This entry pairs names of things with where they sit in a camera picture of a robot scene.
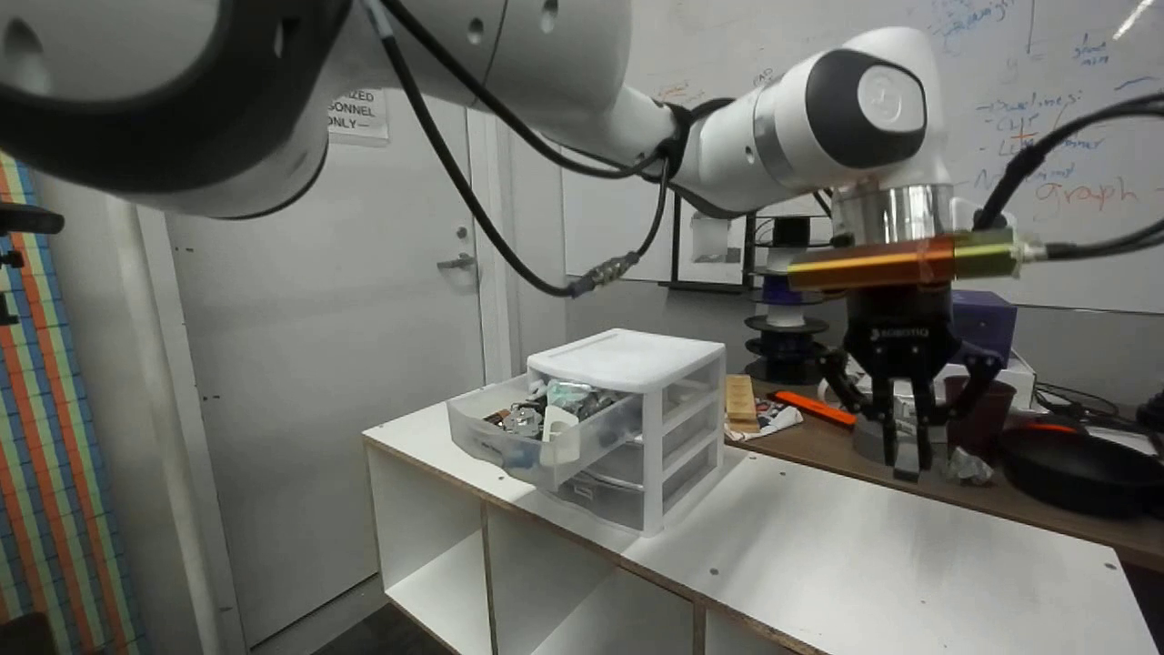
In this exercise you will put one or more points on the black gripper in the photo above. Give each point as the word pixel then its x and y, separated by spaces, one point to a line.
pixel 895 333

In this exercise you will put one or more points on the clear top drawer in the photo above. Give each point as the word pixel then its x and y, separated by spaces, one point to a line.
pixel 544 430

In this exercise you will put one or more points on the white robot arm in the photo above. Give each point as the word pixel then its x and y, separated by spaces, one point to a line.
pixel 218 107

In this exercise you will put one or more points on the white plastic drawer organizer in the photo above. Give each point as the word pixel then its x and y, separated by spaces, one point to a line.
pixel 673 419

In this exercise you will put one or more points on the wooden desk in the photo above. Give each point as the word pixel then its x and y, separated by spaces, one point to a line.
pixel 786 430

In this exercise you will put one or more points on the orange tool on desk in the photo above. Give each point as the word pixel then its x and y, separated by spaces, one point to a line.
pixel 815 411

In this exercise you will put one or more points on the dark blue box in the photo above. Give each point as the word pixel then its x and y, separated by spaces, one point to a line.
pixel 983 321

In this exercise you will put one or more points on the black frying pan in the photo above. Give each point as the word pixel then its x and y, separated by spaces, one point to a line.
pixel 1082 474

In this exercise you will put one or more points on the black framed picture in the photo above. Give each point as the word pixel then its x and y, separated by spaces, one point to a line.
pixel 708 249

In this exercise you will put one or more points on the white cube shelf unit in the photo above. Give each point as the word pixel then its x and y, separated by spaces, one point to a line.
pixel 769 561

